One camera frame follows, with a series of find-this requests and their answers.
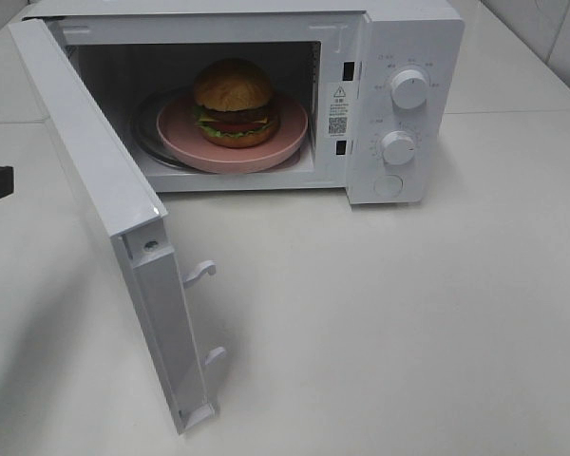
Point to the pink round plate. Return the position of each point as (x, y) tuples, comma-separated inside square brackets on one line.
[(177, 129)]

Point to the white microwave door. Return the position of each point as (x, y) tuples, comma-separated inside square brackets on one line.
[(125, 215)]

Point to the white microwave oven body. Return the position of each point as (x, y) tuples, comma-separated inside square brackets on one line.
[(125, 51)]

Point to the white warning label sticker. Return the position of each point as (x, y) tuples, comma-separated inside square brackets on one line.
[(338, 109)]

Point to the round white door button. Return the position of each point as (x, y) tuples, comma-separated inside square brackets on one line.
[(389, 186)]

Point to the burger with lettuce and cheese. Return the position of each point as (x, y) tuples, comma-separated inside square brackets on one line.
[(235, 104)]

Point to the lower white timer knob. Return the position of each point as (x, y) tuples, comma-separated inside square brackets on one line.
[(397, 148)]

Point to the glass microwave turntable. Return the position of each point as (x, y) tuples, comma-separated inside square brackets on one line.
[(145, 133)]

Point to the upper white power knob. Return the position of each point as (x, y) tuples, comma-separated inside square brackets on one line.
[(409, 88)]

